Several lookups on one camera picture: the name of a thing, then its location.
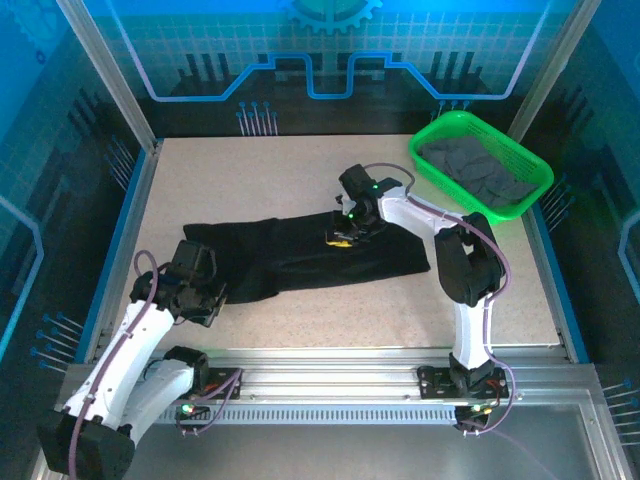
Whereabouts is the black t-shirt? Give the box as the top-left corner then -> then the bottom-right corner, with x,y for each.
182,209 -> 432,306

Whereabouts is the green plastic basket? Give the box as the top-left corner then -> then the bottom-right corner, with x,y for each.
407,110 -> 556,227

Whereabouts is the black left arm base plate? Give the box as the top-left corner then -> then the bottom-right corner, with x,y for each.
204,366 -> 244,402

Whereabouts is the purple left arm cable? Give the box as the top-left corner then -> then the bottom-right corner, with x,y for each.
66,248 -> 244,480

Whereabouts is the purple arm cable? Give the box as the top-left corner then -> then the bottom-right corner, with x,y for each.
66,248 -> 244,480
362,162 -> 561,469

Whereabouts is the aluminium mounting rail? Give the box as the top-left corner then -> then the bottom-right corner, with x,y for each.
63,346 -> 597,407

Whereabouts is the slotted grey cable duct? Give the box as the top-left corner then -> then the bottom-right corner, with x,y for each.
149,405 -> 460,427

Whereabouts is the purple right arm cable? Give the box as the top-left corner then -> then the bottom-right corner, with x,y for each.
362,162 -> 561,469

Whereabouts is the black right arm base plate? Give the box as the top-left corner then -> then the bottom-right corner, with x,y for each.
416,363 -> 511,402

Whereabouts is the aluminium frame post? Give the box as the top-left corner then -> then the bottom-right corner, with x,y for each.
53,0 -> 165,153
508,0 -> 604,137

